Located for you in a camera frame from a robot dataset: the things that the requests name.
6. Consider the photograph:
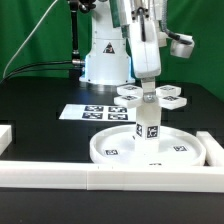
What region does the white left fence bar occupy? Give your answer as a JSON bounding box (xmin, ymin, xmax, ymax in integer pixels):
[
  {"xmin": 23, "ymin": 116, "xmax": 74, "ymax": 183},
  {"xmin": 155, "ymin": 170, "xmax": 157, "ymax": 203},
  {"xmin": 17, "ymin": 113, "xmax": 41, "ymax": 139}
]
[{"xmin": 0, "ymin": 125, "xmax": 12, "ymax": 155}]

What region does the white marker sheet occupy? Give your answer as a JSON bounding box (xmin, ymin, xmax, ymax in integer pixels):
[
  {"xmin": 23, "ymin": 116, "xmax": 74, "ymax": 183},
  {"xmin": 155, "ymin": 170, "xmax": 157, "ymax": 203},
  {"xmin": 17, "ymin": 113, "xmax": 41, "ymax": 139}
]
[{"xmin": 59, "ymin": 104, "xmax": 136, "ymax": 122}]

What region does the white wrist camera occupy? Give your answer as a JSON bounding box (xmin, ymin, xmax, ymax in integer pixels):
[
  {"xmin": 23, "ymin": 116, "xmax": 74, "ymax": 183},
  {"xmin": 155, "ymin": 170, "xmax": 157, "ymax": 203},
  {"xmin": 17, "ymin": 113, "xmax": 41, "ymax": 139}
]
[{"xmin": 170, "ymin": 34, "xmax": 195, "ymax": 58}]

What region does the white round table top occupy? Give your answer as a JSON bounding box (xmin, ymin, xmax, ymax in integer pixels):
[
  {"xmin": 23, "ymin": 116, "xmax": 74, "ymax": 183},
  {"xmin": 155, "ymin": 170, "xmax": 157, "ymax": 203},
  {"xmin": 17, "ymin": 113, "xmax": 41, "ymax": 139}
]
[{"xmin": 90, "ymin": 124, "xmax": 206, "ymax": 167}]

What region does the white cross-shaped table base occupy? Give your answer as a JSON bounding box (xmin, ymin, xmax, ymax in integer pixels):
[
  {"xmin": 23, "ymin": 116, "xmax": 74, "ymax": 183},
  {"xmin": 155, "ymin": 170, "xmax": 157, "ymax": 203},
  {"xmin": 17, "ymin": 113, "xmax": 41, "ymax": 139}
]
[{"xmin": 114, "ymin": 85, "xmax": 187, "ymax": 110}]

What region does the grey cable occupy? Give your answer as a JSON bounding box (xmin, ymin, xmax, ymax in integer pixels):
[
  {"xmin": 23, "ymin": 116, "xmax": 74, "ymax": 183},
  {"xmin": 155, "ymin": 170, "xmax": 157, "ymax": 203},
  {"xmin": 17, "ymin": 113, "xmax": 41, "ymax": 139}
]
[{"xmin": 2, "ymin": 0, "xmax": 59, "ymax": 79}]

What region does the white right fence bar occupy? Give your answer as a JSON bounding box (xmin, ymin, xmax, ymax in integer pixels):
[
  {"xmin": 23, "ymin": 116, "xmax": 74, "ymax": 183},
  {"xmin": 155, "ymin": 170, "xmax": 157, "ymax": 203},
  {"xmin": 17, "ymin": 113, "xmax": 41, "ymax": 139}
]
[{"xmin": 196, "ymin": 131, "xmax": 224, "ymax": 167}]

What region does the white fence bar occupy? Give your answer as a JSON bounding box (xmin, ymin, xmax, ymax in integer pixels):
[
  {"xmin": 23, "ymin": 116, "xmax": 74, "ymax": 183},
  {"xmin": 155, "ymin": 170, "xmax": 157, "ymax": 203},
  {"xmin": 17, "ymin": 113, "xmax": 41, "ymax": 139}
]
[
  {"xmin": 0, "ymin": 161, "xmax": 224, "ymax": 193},
  {"xmin": 0, "ymin": 125, "xmax": 12, "ymax": 155},
  {"xmin": 196, "ymin": 131, "xmax": 224, "ymax": 167}
]

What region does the black cable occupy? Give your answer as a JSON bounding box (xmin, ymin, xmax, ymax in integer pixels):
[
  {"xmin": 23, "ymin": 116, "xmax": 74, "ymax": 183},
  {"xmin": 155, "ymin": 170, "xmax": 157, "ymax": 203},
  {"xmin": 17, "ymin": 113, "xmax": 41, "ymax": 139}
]
[{"xmin": 0, "ymin": 59, "xmax": 75, "ymax": 84}]

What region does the white front fence bar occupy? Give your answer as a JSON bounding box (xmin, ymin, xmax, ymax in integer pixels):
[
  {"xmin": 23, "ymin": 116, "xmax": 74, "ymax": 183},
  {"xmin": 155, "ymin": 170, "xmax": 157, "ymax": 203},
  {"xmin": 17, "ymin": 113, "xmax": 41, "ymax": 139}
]
[{"xmin": 0, "ymin": 161, "xmax": 224, "ymax": 193}]

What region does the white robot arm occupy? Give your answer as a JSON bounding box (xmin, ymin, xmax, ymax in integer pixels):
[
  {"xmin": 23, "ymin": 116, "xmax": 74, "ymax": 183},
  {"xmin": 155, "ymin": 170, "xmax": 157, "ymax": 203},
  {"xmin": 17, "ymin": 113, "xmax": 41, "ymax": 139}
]
[{"xmin": 80, "ymin": 0, "xmax": 166, "ymax": 101}]

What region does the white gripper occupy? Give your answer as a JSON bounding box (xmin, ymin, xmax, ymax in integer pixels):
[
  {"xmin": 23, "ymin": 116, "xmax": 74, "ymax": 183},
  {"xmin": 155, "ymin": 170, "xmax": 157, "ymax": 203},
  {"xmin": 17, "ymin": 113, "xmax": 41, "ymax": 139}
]
[{"xmin": 129, "ymin": 14, "xmax": 161, "ymax": 103}]

